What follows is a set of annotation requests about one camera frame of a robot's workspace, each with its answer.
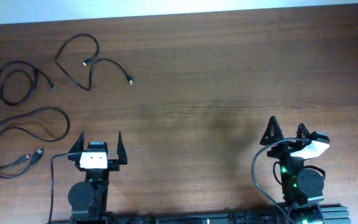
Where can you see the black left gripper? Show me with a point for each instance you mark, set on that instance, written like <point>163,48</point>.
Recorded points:
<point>114,164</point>

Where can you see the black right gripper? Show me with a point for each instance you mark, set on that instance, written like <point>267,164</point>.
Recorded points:
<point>286,147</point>

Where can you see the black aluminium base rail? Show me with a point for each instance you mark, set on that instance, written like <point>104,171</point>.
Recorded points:
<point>326,214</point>

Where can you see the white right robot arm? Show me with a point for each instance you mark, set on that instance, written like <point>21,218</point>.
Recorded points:
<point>302,185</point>

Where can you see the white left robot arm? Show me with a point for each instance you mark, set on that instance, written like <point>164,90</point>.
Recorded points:
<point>88,199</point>

